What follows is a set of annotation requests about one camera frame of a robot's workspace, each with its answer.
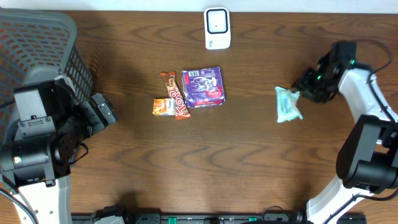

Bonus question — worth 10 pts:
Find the grey plastic mesh basket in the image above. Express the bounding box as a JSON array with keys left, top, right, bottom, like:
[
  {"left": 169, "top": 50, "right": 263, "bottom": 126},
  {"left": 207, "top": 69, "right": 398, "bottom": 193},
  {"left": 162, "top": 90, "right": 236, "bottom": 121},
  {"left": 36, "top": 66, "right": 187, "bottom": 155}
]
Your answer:
[{"left": 1, "top": 9, "right": 94, "bottom": 142}]

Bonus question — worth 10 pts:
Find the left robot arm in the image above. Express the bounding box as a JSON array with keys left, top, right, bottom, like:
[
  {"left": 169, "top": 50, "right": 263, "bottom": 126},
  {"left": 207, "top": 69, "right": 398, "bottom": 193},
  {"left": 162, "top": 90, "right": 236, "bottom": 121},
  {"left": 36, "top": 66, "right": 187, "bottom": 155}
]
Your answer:
[{"left": 1, "top": 78, "right": 117, "bottom": 223}]

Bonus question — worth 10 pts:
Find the small orange snack packet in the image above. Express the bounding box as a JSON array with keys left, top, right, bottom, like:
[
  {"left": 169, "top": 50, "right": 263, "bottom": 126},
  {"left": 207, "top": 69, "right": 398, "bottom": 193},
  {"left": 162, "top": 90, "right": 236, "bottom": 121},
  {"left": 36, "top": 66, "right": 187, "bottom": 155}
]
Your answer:
[{"left": 152, "top": 98, "right": 176, "bottom": 116}]

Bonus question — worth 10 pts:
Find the purple snack packet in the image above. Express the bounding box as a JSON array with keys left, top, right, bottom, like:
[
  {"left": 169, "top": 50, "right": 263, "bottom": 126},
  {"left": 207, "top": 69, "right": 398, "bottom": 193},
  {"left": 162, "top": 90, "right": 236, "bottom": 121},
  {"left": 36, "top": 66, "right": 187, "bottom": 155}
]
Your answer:
[{"left": 182, "top": 67, "right": 225, "bottom": 108}]

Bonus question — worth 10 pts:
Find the white barcode scanner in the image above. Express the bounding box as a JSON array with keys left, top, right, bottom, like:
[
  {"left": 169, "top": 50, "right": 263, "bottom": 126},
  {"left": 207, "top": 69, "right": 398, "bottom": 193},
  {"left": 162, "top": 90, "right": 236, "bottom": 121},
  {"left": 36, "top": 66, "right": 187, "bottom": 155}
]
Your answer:
[{"left": 203, "top": 7, "right": 231, "bottom": 50}]

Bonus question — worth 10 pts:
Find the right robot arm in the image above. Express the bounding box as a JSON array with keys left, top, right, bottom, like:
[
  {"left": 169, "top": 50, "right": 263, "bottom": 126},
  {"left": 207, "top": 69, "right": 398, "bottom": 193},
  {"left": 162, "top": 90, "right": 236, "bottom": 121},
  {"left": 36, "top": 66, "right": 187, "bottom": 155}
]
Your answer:
[{"left": 291, "top": 40, "right": 397, "bottom": 223}]

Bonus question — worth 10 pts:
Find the orange chocolate bar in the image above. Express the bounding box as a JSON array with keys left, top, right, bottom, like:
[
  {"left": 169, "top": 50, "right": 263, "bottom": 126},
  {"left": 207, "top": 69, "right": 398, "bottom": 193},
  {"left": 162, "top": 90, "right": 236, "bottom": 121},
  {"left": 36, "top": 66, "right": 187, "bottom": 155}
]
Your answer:
[{"left": 161, "top": 71, "right": 191, "bottom": 119}]

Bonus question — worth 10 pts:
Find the teal white snack packet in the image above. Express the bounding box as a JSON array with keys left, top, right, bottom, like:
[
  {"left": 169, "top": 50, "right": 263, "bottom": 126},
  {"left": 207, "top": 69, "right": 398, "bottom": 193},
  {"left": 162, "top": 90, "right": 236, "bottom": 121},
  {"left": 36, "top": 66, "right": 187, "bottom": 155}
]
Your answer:
[{"left": 275, "top": 86, "right": 303, "bottom": 123}]

